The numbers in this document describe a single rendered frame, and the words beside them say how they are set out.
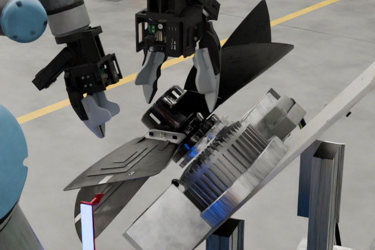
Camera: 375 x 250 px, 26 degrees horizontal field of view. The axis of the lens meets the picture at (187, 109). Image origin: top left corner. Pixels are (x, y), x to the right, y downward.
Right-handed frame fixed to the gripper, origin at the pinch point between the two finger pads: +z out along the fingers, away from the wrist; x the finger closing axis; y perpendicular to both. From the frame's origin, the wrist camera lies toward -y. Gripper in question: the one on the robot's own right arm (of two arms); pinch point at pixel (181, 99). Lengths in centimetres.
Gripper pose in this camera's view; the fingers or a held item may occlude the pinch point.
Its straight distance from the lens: 114.5
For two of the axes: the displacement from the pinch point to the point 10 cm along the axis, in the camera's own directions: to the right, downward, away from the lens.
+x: 9.3, 1.3, -3.4
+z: 0.0, 9.3, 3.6
